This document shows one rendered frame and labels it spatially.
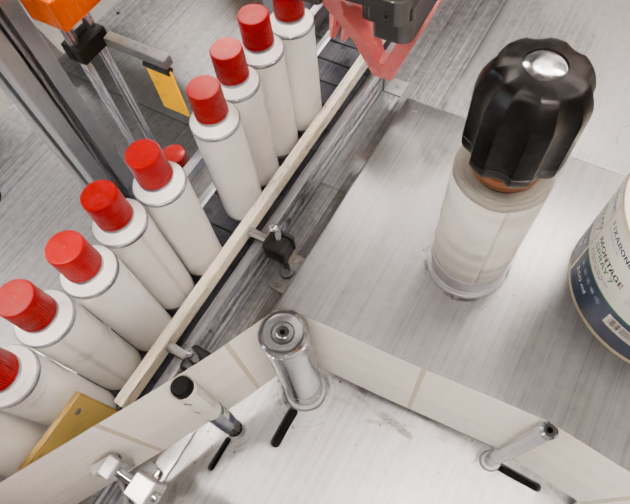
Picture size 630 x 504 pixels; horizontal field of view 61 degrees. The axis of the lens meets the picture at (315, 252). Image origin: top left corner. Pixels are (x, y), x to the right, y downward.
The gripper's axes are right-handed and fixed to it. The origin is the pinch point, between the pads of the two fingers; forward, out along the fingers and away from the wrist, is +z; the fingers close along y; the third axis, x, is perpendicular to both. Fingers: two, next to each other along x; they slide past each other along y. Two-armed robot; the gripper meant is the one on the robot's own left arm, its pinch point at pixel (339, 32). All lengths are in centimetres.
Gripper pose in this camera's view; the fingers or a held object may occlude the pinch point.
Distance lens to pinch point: 78.3
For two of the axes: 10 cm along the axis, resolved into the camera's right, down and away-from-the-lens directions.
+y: 8.7, 4.1, -2.9
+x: 4.1, -2.7, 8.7
